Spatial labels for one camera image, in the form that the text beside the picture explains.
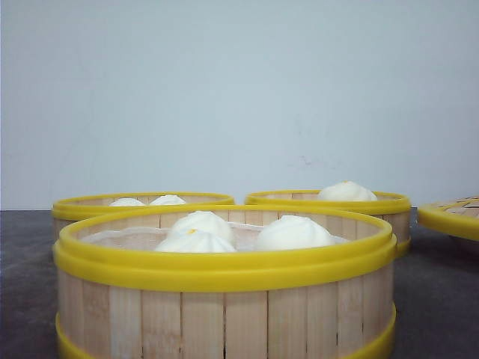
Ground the yellow rimmed steamer lid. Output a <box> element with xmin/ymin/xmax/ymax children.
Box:
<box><xmin>418</xmin><ymin>195</ymin><xmax>478</xmax><ymax>242</ymax></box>

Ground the front bamboo steamer basket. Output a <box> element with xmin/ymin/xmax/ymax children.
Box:
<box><xmin>53</xmin><ymin>205</ymin><xmax>396</xmax><ymax>358</ymax></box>

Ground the white bun front left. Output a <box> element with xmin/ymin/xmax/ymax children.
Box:
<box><xmin>155</xmin><ymin>229</ymin><xmax>237</xmax><ymax>254</ymax></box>

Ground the white bun front right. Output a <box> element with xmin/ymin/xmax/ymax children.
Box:
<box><xmin>254</xmin><ymin>215</ymin><xmax>335</xmax><ymax>251</ymax></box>

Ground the white bun middle back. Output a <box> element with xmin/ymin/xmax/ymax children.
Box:
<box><xmin>171</xmin><ymin>211</ymin><xmax>235</xmax><ymax>244</ymax></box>

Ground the white bun yellow dot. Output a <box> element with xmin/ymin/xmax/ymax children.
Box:
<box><xmin>317</xmin><ymin>181</ymin><xmax>378</xmax><ymax>202</ymax></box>

